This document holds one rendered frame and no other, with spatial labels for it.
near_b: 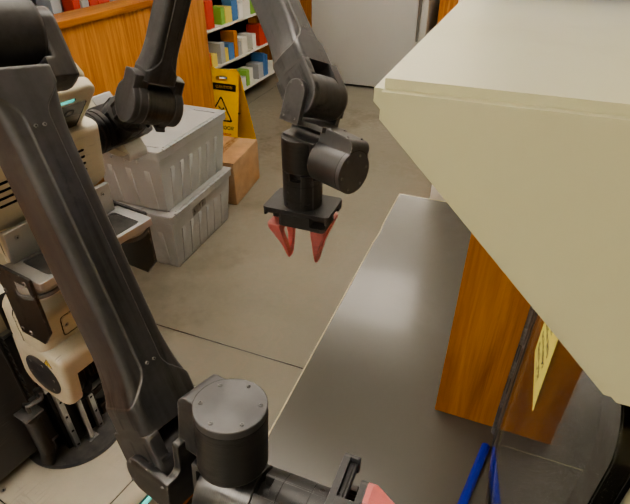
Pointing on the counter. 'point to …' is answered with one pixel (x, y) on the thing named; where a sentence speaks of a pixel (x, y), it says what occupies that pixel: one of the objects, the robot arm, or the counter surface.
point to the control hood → (546, 162)
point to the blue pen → (474, 474)
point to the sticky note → (542, 358)
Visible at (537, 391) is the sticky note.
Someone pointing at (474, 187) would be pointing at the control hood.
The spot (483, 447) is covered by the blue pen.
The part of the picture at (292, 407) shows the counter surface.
